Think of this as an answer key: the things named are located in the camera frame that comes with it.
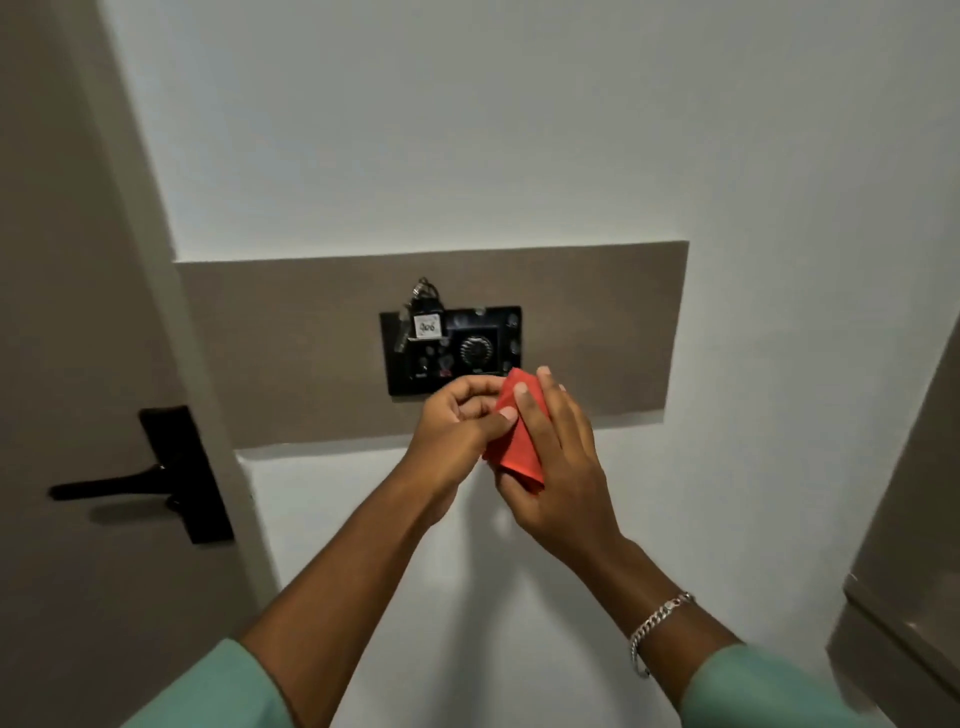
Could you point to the red cleaning cloth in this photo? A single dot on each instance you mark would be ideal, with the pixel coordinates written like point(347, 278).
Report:
point(517, 442)

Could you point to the green sleeve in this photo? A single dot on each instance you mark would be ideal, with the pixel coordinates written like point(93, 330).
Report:
point(217, 694)
point(757, 694)

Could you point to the person's right hand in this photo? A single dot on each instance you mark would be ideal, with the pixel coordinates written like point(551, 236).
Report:
point(574, 487)

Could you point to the black regulator knob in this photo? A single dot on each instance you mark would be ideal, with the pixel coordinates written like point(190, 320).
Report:
point(476, 351)

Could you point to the person's left hand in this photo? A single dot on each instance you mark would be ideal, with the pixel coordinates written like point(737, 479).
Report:
point(442, 442)

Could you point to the brown cabinet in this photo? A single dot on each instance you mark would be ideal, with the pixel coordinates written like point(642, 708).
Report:
point(907, 562)

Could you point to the white key tag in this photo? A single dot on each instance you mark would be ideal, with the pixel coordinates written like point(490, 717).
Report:
point(427, 326)

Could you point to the person's left middle finger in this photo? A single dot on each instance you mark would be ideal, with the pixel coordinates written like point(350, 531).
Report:
point(480, 407)

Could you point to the green left sleeve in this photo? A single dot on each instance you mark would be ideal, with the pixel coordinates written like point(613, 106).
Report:
point(217, 694)

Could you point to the person's right forearm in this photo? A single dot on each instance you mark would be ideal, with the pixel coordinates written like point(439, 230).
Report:
point(652, 607)

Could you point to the brown door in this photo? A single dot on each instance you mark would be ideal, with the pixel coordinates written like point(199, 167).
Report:
point(75, 300)

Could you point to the person's left forearm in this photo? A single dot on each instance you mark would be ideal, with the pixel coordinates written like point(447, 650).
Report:
point(337, 585)

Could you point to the person's left thumb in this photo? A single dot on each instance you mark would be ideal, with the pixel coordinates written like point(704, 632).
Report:
point(487, 429)

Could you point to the person's right thumb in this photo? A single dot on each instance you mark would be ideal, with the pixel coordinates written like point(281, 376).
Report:
point(514, 499)

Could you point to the green right sleeve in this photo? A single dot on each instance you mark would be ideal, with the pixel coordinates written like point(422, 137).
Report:
point(757, 694)

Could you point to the black switch panel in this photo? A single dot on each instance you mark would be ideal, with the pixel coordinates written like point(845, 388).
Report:
point(495, 330)

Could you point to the brown wall board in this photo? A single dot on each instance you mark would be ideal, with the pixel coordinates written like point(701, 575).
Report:
point(285, 345)

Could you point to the person's right middle finger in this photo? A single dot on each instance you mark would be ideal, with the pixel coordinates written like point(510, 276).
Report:
point(562, 409)

